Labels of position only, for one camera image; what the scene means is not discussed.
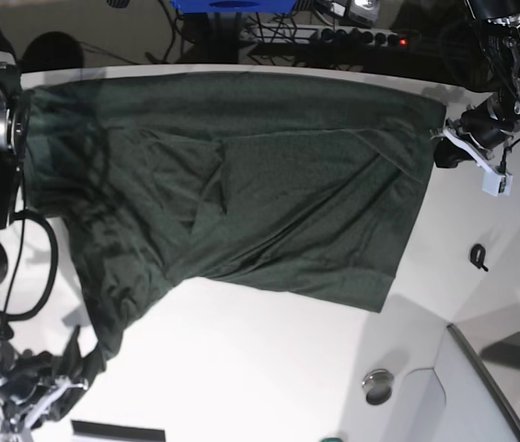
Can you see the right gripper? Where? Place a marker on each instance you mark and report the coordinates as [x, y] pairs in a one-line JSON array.
[[43, 369]]

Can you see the blue bin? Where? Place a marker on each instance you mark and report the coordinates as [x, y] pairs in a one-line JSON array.
[[228, 6]]

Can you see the small black clip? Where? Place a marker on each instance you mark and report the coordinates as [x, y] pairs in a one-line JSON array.
[[477, 257]]

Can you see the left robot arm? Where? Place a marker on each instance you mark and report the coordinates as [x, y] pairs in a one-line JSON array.
[[214, 361]]

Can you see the white power strip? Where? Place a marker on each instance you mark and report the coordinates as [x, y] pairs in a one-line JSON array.
[[314, 34]]

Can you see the small green object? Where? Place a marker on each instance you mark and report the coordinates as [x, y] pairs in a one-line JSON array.
[[332, 439]]

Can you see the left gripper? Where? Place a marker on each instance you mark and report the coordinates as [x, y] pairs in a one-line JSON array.
[[473, 137]]

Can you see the round metal table grommet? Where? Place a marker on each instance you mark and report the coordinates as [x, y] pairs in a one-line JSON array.
[[377, 386]]

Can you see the dark green t-shirt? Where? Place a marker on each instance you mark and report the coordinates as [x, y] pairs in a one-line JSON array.
[[277, 182]]

